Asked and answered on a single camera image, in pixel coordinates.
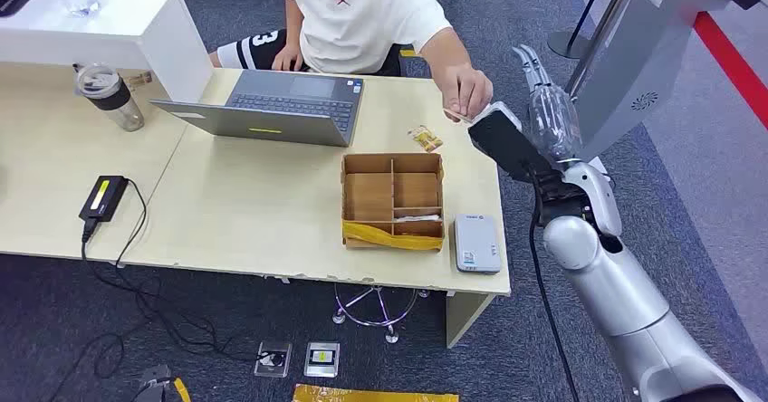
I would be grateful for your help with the black power adapter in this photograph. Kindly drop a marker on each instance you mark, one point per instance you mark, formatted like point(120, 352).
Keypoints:
point(103, 198)

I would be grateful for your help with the person's left forearm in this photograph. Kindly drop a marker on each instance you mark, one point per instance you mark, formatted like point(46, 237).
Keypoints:
point(447, 48)

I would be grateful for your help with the person's right hand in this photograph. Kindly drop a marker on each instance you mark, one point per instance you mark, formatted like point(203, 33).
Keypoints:
point(288, 58)

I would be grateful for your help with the person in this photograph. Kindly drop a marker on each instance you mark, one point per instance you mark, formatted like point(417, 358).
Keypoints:
point(360, 15)

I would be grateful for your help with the grey white card reader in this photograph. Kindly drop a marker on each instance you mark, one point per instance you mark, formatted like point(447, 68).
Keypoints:
point(477, 243)

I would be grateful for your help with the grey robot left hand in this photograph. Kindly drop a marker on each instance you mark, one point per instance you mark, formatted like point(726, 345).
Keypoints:
point(155, 384)

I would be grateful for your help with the grey laptop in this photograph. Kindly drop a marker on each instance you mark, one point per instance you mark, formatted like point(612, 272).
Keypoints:
point(288, 108)

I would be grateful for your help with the chrome stanchion post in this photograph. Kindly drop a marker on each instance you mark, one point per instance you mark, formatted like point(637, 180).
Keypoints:
point(600, 33)

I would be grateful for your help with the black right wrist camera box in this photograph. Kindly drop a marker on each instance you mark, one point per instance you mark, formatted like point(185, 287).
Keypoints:
point(507, 141)

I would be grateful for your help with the open floor socket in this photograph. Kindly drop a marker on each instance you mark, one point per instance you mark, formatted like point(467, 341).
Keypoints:
point(273, 359)

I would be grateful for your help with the closed floor socket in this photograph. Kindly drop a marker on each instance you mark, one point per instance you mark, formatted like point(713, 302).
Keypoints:
point(321, 359)

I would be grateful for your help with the person's right forearm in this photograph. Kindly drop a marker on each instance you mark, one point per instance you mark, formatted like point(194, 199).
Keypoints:
point(293, 24)

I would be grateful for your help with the wooden divided box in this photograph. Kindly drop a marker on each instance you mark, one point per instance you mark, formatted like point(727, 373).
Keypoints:
point(367, 198)

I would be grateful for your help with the clear tumbler with black band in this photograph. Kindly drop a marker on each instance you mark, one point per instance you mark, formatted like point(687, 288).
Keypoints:
point(114, 99)

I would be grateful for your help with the red barrier belt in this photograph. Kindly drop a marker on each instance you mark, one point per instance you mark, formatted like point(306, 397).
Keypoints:
point(729, 63)

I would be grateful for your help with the white card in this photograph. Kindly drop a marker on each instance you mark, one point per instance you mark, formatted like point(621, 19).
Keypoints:
point(418, 218)

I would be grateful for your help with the yellow wrapped package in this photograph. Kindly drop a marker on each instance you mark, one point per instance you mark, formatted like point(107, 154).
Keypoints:
point(372, 394)

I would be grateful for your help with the person's left hand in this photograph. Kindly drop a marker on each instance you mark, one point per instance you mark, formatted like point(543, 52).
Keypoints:
point(465, 90)

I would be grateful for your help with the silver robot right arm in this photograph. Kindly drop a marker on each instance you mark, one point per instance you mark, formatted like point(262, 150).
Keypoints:
point(624, 303)

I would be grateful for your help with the white desk riser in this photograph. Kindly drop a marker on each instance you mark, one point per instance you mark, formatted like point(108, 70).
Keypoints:
point(120, 27)

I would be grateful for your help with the grey kiosk stand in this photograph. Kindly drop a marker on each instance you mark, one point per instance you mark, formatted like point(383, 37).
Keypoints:
point(636, 57)

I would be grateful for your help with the black stanchion post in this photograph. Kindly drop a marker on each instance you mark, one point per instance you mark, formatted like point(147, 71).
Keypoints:
point(567, 45)

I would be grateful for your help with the chrome stool base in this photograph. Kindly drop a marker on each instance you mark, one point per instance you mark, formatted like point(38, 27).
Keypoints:
point(375, 321)

